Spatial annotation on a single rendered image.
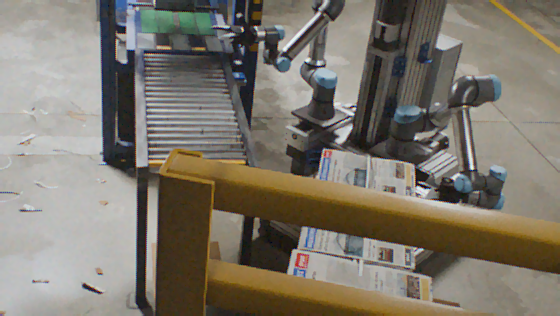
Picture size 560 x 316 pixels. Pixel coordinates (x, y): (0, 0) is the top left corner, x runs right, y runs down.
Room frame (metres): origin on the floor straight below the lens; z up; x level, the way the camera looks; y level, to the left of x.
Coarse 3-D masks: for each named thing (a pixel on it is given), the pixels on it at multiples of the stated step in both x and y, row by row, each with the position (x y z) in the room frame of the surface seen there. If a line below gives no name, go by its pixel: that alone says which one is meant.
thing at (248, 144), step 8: (224, 56) 3.92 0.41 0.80; (224, 64) 3.80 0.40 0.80; (224, 72) 3.68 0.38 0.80; (232, 72) 3.70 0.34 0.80; (232, 80) 3.59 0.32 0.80; (232, 88) 3.49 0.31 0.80; (232, 96) 3.39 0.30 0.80; (232, 104) 3.31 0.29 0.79; (240, 104) 3.30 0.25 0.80; (240, 112) 3.21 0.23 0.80; (240, 120) 3.12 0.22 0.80; (240, 128) 3.04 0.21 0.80; (248, 128) 3.05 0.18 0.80; (248, 136) 2.97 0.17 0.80; (248, 144) 2.89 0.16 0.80; (248, 152) 2.81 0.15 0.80; (256, 152) 2.82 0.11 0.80; (248, 160) 2.74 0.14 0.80; (256, 160) 2.75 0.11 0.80
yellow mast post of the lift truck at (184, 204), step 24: (168, 168) 0.91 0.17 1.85; (168, 192) 0.89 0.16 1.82; (192, 192) 0.89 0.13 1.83; (168, 216) 0.89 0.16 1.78; (192, 216) 0.89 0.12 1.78; (168, 240) 0.89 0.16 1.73; (192, 240) 0.88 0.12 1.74; (168, 264) 0.89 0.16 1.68; (192, 264) 0.88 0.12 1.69; (168, 288) 0.89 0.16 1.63; (192, 288) 0.88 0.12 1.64; (168, 312) 0.89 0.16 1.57; (192, 312) 0.88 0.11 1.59
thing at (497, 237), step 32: (192, 160) 0.94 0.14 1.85; (224, 192) 0.90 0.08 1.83; (256, 192) 0.89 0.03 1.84; (288, 192) 0.89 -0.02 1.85; (320, 192) 0.90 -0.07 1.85; (352, 192) 0.91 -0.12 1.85; (384, 192) 0.92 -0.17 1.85; (320, 224) 0.88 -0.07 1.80; (352, 224) 0.88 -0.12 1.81; (384, 224) 0.87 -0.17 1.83; (416, 224) 0.87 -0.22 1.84; (448, 224) 0.86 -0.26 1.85; (480, 224) 0.87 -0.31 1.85; (512, 224) 0.88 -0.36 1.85; (544, 224) 0.89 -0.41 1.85; (480, 256) 0.86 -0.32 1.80; (512, 256) 0.85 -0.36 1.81; (544, 256) 0.85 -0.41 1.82
